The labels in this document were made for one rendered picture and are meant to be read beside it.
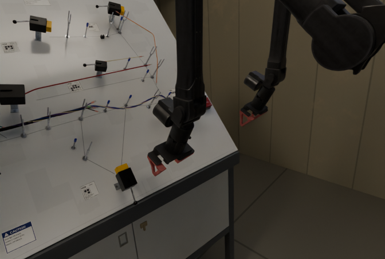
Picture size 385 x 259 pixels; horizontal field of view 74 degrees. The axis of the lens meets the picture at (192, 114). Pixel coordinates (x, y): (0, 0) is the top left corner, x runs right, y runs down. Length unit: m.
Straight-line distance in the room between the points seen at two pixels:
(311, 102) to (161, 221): 1.85
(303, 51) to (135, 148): 1.87
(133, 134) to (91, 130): 0.16
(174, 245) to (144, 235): 0.20
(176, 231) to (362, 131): 1.83
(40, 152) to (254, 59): 2.21
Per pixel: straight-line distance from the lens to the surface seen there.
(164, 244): 1.26
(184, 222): 1.28
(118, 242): 1.11
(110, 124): 1.08
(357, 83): 2.46
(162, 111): 0.72
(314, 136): 2.68
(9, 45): 1.24
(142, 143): 1.08
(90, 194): 0.98
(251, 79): 1.10
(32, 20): 1.21
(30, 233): 0.96
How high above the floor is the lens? 1.46
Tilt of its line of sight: 19 degrees down
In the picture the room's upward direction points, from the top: 3 degrees counter-clockwise
